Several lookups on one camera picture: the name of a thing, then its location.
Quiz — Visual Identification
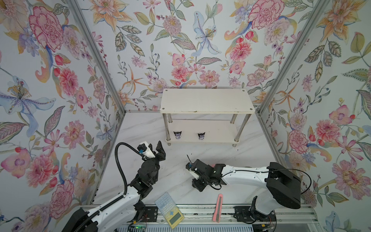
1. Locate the black purple toy figure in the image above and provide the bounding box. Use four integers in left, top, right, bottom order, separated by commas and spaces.
198, 132, 206, 140
174, 131, 182, 140

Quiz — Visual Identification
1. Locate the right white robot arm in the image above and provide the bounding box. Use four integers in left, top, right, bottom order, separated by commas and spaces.
186, 159, 308, 224

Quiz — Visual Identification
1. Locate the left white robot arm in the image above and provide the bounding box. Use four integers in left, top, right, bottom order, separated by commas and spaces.
62, 141, 166, 232

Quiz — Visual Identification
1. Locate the white two-tier shelf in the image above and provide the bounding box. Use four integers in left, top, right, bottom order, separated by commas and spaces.
160, 89, 255, 147

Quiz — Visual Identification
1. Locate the pink box cutter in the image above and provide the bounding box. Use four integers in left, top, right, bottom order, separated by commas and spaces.
212, 194, 223, 223

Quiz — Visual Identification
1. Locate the yellow calculator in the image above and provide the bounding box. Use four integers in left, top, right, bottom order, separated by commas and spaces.
155, 192, 185, 230

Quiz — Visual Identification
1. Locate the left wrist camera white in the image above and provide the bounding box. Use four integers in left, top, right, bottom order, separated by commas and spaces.
137, 141, 155, 159

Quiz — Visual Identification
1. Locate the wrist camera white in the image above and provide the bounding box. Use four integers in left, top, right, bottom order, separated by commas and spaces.
186, 162, 200, 180
137, 141, 155, 159

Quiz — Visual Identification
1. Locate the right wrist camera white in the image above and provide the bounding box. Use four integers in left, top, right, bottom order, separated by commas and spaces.
186, 162, 200, 180

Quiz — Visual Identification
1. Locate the aluminium front rail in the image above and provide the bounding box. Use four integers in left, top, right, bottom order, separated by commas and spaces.
81, 204, 317, 225

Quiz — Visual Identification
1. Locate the aluminium corner post left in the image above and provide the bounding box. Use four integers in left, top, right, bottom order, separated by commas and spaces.
66, 0, 126, 115

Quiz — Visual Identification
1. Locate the aluminium corner post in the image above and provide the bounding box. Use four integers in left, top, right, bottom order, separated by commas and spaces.
66, 0, 126, 115
256, 0, 328, 117

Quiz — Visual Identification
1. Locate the aluminium corner post right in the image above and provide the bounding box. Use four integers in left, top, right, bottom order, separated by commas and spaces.
256, 0, 328, 117

